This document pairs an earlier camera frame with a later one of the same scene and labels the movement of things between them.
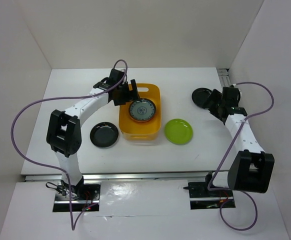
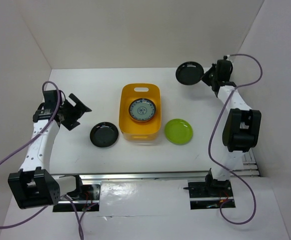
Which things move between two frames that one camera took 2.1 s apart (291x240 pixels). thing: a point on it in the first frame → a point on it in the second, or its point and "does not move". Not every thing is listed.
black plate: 200,97 → 189,73
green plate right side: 178,131 does not move
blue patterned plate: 142,109 does not move
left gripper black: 130,94 → 77,110
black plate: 104,134 does not move
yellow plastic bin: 130,129 does not move
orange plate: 141,121 does not move
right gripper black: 216,96 → 204,78
